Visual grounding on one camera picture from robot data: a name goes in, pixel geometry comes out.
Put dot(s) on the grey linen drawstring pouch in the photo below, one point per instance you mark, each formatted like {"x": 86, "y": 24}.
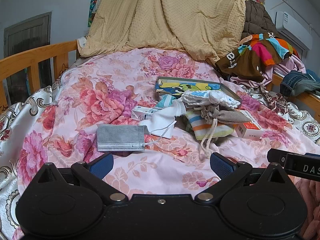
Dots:
{"x": 212, "y": 114}

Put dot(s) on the white face mask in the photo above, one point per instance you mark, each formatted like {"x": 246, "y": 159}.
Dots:
{"x": 162, "y": 122}

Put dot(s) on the wooden bed frame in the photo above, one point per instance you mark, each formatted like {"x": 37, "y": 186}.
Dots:
{"x": 30, "y": 60}

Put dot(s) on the white blue baby cloth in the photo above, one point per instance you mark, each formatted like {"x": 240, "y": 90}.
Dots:
{"x": 209, "y": 97}

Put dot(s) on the brown colourful printed cloth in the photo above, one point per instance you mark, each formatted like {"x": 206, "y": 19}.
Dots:
{"x": 254, "y": 55}

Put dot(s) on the white air conditioner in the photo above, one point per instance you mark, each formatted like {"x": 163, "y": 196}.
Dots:
{"x": 292, "y": 29}

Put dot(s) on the white blue carton box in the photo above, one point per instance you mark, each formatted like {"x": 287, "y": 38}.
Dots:
{"x": 142, "y": 113}

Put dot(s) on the tan dotted blanket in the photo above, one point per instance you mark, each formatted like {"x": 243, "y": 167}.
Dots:
{"x": 206, "y": 29}

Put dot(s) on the teal white tissue pack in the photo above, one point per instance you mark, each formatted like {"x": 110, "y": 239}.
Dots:
{"x": 165, "y": 101}

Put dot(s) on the cartoon frog towel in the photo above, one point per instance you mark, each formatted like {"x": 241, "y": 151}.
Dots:
{"x": 176, "y": 87}

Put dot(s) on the grey door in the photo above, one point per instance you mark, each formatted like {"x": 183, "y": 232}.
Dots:
{"x": 28, "y": 34}

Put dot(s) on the grey face mask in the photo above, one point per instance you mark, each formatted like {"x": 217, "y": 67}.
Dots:
{"x": 121, "y": 138}

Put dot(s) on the brown quilted jacket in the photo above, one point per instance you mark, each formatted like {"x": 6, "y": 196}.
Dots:
{"x": 257, "y": 20}

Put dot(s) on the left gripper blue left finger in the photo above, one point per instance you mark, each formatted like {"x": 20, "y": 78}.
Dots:
{"x": 101, "y": 166}

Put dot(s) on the orange white medicine box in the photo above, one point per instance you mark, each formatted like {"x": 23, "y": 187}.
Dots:
{"x": 249, "y": 130}

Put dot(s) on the pink floral quilt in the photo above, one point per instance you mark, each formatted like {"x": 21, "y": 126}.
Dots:
{"x": 105, "y": 90}

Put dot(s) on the silver patterned bed sheet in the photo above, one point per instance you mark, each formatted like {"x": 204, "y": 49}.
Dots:
{"x": 15, "y": 123}

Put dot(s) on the striped towel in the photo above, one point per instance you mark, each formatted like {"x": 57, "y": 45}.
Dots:
{"x": 200, "y": 127}

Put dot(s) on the green wall poster left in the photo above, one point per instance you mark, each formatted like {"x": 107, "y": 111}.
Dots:
{"x": 92, "y": 11}

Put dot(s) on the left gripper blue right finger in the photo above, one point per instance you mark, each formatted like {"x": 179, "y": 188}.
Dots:
{"x": 221, "y": 166}

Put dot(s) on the blue denim jeans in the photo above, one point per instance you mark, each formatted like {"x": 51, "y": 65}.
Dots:
{"x": 296, "y": 83}

